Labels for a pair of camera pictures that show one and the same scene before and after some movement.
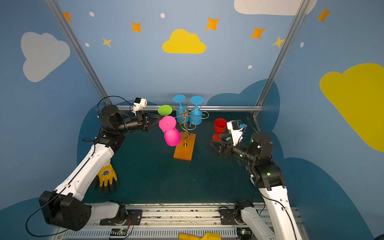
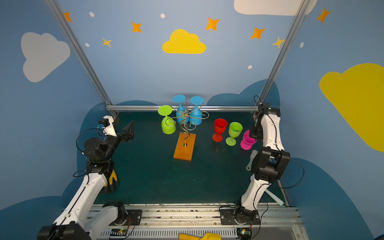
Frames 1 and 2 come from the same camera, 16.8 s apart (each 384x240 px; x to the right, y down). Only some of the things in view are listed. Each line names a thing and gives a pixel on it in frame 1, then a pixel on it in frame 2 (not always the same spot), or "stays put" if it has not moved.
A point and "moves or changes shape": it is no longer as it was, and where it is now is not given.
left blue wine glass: x=182 y=114 stays put
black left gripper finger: x=147 y=114 -> x=116 y=123
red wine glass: x=220 y=126 stays put
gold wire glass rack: x=185 y=114 stays put
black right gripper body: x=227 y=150 -> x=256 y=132
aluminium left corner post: x=79 y=50 stays put
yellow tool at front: x=208 y=236 stays put
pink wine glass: x=171 y=135 moves or changes shape
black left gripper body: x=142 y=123 -> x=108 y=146
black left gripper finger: x=154 y=124 -> x=129 y=130
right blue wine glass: x=195 y=116 stays put
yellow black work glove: x=106 y=180 stays put
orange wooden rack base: x=185 y=150 stays put
